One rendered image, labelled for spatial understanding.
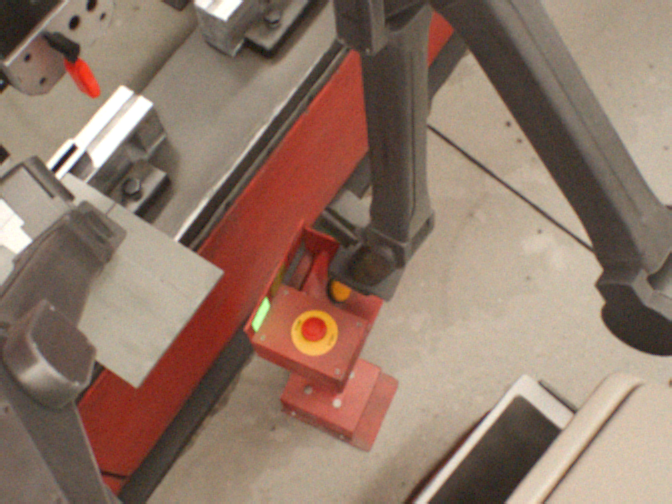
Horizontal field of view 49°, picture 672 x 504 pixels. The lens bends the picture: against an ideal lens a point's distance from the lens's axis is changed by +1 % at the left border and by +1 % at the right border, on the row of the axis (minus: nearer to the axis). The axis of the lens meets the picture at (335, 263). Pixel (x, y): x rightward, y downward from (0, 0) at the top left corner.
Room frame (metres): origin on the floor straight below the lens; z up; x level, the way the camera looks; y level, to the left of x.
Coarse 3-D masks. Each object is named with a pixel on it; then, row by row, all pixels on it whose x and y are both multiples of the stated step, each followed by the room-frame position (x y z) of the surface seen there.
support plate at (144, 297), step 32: (96, 192) 0.44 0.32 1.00; (128, 224) 0.39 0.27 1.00; (0, 256) 0.35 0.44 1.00; (128, 256) 0.34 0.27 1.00; (160, 256) 0.34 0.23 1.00; (192, 256) 0.34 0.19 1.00; (96, 288) 0.30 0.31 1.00; (128, 288) 0.30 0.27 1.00; (160, 288) 0.30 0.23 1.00; (192, 288) 0.30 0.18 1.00; (96, 320) 0.26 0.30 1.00; (128, 320) 0.26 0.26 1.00; (160, 320) 0.25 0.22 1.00; (128, 352) 0.21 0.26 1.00; (160, 352) 0.21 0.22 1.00
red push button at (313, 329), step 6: (312, 318) 0.31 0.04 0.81; (318, 318) 0.31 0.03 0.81; (306, 324) 0.30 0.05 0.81; (312, 324) 0.30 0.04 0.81; (318, 324) 0.30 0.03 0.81; (324, 324) 0.30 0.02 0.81; (306, 330) 0.29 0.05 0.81; (312, 330) 0.29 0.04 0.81; (318, 330) 0.29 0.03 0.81; (324, 330) 0.29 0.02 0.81; (306, 336) 0.28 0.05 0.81; (312, 336) 0.28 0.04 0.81; (318, 336) 0.28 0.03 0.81; (324, 336) 0.28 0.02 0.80
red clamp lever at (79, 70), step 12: (48, 36) 0.50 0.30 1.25; (60, 36) 0.50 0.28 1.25; (60, 48) 0.48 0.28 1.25; (72, 48) 0.48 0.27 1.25; (72, 60) 0.49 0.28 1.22; (72, 72) 0.48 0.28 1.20; (84, 72) 0.48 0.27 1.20; (84, 84) 0.48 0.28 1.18; (96, 84) 0.49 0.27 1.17; (96, 96) 0.48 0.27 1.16
